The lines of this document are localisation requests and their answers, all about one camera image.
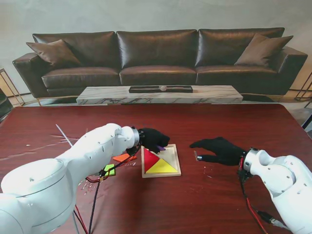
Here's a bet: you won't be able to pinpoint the red black arm cable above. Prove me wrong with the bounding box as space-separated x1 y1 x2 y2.
237 165 283 234
73 145 143 234

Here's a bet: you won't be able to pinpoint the marble coffee table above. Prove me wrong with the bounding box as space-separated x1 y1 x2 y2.
76 85 244 105

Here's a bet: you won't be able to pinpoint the brown sofa cushion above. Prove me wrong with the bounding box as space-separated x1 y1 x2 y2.
234 33 294 68
26 39 82 69

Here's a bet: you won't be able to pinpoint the square wooden puzzle tray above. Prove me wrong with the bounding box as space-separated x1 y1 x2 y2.
141 144 182 179

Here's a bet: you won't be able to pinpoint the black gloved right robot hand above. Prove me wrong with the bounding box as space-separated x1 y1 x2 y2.
189 136 247 167

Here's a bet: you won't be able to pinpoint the thin metal side table frame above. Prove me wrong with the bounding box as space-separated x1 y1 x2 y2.
294 73 312 102
0 68 25 107

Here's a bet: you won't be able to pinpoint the large red tangram triangle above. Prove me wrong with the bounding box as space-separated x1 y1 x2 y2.
144 148 160 174

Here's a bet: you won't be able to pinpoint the red black left arm cable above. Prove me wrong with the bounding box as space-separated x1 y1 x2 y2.
73 145 143 234

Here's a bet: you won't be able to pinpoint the thin white cable tie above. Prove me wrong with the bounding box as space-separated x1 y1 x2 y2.
55 123 74 147

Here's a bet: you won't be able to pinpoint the large yellow tangram triangle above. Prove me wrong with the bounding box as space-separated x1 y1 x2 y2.
145 158 177 174

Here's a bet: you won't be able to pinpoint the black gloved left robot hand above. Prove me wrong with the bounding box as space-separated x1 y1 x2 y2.
138 127 171 156

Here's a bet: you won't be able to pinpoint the orange tangram parallelogram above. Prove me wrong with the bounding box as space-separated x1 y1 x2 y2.
112 153 137 163

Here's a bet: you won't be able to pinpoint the long black decorative tray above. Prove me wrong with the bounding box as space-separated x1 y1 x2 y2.
128 85 194 94

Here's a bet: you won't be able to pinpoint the green tangram square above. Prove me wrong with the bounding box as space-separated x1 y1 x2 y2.
103 163 117 176

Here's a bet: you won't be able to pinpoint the dark brown leather sofa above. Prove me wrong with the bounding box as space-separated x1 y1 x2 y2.
12 27 308 106

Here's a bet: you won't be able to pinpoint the red black right arm cable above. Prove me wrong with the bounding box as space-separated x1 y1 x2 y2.
237 165 283 234

